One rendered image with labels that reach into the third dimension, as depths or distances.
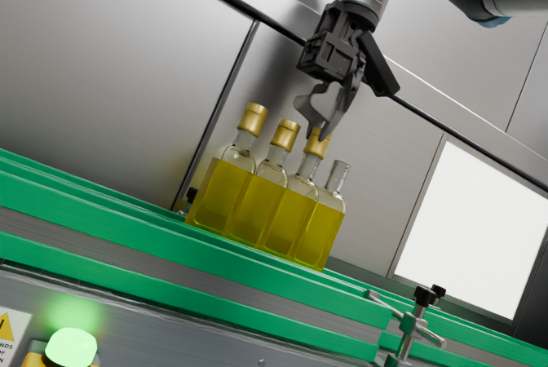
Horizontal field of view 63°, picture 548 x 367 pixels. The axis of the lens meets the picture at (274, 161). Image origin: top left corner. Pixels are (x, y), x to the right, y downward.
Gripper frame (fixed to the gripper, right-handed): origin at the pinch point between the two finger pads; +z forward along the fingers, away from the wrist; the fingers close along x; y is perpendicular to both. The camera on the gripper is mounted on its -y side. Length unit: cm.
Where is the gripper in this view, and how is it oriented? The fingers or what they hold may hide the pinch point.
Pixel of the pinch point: (320, 134)
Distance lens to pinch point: 72.8
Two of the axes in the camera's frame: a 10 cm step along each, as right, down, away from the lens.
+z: -3.9, 9.2, -0.7
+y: -8.4, -3.8, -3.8
